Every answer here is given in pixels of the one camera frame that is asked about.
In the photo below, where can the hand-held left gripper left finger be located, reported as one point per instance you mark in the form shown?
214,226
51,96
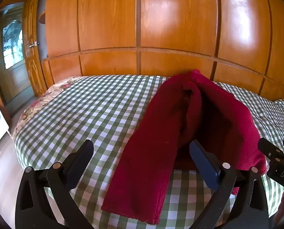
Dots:
81,158

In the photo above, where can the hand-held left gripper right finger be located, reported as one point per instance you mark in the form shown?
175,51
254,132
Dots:
204,162

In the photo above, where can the red fleece garment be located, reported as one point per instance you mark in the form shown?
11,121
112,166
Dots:
144,159

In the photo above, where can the green white checkered blanket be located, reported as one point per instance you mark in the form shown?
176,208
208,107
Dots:
96,105

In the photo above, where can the floral bed sheet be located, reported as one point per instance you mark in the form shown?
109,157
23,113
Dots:
37,105

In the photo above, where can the carved wooden door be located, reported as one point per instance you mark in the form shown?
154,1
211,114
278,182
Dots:
33,71

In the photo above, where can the frosted glass door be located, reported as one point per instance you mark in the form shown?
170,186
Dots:
12,52

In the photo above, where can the wooden wardrobe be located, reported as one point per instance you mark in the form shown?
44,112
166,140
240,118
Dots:
180,28

